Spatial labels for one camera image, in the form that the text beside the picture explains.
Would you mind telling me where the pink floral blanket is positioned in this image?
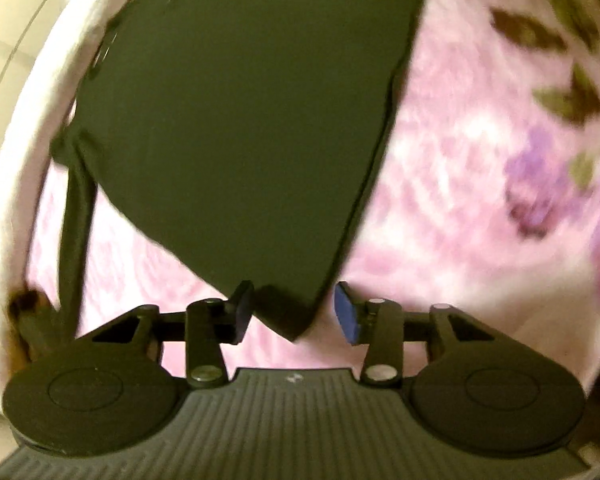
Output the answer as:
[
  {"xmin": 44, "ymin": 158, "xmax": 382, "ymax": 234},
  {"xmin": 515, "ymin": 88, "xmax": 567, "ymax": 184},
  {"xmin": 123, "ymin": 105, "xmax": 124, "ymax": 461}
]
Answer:
[{"xmin": 22, "ymin": 0, "xmax": 600, "ymax": 396}]

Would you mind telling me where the black shirt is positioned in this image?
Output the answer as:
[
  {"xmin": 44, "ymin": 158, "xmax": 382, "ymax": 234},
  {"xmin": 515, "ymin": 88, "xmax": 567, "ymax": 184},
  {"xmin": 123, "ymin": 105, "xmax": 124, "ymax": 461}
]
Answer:
[{"xmin": 50, "ymin": 0, "xmax": 431, "ymax": 345}]

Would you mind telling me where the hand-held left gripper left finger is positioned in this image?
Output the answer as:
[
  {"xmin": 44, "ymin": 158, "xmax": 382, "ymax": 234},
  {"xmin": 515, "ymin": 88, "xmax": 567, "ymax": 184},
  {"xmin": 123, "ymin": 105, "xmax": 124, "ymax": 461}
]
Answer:
[{"xmin": 74, "ymin": 281, "xmax": 257, "ymax": 390}]

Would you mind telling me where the brown garment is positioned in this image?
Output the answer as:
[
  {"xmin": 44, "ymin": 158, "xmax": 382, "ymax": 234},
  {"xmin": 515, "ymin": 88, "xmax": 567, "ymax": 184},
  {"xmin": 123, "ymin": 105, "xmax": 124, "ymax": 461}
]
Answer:
[{"xmin": 7, "ymin": 285, "xmax": 61, "ymax": 366}]

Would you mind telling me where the cream panelled wardrobe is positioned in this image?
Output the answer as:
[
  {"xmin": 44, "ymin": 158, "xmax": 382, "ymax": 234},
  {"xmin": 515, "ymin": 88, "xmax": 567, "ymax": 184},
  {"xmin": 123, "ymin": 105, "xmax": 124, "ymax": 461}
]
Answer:
[{"xmin": 0, "ymin": 0, "xmax": 81, "ymax": 201}]

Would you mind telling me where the white ribbed quilt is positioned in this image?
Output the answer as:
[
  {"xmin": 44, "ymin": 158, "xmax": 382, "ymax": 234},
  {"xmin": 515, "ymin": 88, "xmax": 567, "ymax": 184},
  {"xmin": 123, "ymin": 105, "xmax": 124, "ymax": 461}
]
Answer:
[{"xmin": 0, "ymin": 0, "xmax": 176, "ymax": 411}]

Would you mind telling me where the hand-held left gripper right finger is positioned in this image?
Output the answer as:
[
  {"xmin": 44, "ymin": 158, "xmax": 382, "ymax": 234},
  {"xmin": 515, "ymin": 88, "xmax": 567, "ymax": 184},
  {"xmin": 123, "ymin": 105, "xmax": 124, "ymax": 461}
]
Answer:
[{"xmin": 333, "ymin": 281, "xmax": 512, "ymax": 389}]

